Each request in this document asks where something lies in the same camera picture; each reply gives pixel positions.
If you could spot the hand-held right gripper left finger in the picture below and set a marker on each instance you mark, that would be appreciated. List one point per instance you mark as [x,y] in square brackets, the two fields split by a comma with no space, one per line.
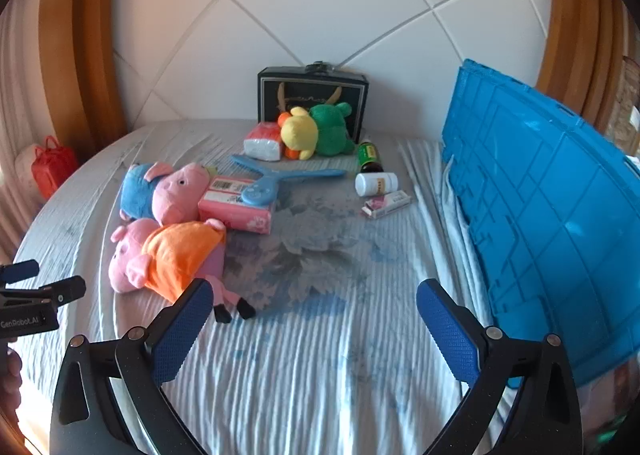
[180,330]

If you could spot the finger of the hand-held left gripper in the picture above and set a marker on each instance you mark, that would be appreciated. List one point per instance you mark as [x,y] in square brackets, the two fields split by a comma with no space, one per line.
[20,271]
[60,290]

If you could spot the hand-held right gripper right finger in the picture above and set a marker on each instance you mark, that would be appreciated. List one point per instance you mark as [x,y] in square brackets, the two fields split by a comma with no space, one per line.
[447,330]

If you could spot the pig plush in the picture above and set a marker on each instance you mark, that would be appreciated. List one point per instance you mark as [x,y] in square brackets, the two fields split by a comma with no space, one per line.
[180,190]
[175,250]

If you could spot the pink tissue pack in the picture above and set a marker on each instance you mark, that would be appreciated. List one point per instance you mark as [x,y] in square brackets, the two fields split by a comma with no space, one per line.
[225,215]

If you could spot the blue plastic crate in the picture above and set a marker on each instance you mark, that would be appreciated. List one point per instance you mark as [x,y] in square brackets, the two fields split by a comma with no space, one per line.
[540,215]

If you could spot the blue plastic hanger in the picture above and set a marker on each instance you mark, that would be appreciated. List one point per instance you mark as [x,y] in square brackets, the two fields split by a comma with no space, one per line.
[257,192]

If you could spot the white pill bottle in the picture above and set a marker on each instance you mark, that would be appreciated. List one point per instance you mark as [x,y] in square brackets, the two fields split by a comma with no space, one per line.
[375,183]

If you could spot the red and white tissue pack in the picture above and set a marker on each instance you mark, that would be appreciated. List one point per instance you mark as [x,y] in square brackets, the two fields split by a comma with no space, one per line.
[262,142]

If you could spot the person's left hand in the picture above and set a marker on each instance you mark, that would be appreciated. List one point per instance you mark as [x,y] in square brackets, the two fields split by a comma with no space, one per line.
[10,380]

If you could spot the red bag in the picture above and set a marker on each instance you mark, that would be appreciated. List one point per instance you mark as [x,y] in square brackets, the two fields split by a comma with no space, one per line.
[50,170]

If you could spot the white bag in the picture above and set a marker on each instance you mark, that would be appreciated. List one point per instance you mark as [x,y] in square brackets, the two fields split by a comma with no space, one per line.
[24,165]

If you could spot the grey patterned bedsheet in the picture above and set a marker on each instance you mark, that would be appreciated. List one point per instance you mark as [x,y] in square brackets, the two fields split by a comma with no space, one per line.
[320,360]

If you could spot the small pink box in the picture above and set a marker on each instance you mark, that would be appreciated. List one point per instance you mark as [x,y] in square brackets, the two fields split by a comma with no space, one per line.
[387,204]

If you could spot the green glass bottle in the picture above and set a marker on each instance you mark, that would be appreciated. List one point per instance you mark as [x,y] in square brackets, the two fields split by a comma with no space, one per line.
[370,155]

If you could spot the green plush toy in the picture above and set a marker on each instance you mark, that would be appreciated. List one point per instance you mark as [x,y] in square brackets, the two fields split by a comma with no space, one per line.
[330,132]

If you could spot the yellow plush toy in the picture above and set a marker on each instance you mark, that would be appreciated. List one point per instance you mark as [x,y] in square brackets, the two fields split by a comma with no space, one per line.
[300,132]

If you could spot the black gift case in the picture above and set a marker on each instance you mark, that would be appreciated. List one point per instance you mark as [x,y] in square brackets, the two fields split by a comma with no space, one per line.
[310,90]

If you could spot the white padded headboard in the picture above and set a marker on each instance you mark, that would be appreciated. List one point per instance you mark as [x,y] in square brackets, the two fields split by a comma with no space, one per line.
[320,0]

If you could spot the wooden headboard frame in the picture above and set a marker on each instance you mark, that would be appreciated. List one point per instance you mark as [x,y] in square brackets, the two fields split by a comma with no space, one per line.
[575,25]
[85,35]

